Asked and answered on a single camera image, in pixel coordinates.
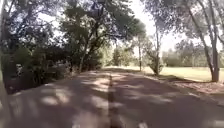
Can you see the row of trees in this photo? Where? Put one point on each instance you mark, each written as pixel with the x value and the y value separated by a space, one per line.
pixel 90 30

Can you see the thin tree with bush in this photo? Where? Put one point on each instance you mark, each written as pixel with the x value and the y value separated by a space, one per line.
pixel 156 61

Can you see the dark green bushes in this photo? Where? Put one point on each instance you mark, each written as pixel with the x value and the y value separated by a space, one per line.
pixel 33 70

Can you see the tall leaning tree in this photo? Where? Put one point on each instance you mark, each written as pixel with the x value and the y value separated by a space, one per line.
pixel 214 63

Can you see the brown dirt strip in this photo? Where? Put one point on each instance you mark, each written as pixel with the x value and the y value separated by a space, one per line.
pixel 203 87

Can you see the distant wood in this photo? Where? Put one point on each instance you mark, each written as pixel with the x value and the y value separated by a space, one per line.
pixel 190 57

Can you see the green grass field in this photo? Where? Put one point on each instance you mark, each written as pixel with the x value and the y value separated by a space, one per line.
pixel 193 72

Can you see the grey asphalt path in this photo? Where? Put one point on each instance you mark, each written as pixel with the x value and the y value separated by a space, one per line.
pixel 150 106

